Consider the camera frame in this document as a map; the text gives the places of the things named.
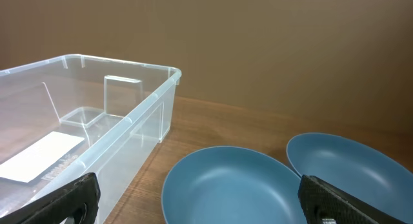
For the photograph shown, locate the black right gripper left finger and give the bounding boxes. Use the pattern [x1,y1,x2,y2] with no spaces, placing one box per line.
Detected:
[1,172,101,224]

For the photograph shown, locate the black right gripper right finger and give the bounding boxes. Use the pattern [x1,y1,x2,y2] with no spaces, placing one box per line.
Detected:
[297,175,405,224]

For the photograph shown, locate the white label in bin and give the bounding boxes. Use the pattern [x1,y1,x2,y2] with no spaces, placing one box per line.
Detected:
[1,132,85,183]

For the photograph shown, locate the clear plastic storage bin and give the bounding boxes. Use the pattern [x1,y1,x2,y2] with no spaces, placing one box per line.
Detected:
[1,54,181,223]

